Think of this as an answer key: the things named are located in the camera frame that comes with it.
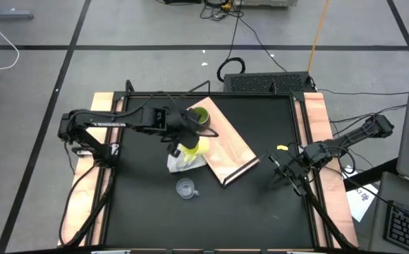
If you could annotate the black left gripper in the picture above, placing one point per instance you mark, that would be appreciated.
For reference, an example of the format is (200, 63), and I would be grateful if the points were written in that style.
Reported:
(180, 123)

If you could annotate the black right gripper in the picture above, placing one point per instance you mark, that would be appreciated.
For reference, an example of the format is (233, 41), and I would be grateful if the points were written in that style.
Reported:
(296, 173)

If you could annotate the yellow plastic cup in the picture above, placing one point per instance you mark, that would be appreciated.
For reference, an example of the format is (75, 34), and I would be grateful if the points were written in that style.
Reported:
(202, 146)

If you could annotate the black mug green inside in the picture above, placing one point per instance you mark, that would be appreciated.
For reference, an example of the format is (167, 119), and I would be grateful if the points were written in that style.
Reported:
(204, 113)

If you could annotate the clear plastic cup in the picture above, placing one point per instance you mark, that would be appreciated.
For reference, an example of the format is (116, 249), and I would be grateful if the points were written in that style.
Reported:
(185, 188)

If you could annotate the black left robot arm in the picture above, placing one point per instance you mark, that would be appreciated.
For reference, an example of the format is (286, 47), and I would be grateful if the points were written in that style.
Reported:
(102, 121)

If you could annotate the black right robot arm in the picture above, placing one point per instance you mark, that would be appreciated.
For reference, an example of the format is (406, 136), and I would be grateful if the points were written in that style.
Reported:
(359, 132)

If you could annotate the white crumpled plastic bag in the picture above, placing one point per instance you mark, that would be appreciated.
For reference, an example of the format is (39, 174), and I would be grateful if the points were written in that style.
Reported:
(180, 165)

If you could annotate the yellow tape piece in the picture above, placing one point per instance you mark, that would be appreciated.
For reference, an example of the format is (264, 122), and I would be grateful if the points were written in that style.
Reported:
(282, 147)

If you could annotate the wooden cutting board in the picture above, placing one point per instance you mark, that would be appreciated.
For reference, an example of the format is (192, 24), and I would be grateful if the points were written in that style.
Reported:
(232, 148)

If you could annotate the wooden table side board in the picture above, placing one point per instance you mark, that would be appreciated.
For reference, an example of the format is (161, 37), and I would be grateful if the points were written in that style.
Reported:
(317, 113)
(84, 197)

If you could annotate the black computer tower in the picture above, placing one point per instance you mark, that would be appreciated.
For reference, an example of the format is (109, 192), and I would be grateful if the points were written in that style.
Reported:
(268, 83)

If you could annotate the white printed paper sheet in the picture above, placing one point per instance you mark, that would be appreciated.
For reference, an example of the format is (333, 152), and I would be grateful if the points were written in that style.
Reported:
(363, 201)

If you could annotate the black keyboard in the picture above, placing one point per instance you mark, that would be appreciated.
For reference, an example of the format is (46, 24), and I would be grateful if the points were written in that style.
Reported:
(407, 229)

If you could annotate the grey equipment case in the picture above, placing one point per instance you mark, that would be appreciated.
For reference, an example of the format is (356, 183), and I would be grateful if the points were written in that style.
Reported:
(268, 3)

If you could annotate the grey metal desk foot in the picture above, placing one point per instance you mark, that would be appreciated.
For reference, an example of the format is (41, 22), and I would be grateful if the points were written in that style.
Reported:
(10, 15)

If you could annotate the black metal table frame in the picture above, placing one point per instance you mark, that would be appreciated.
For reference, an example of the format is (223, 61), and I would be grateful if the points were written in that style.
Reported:
(261, 94)

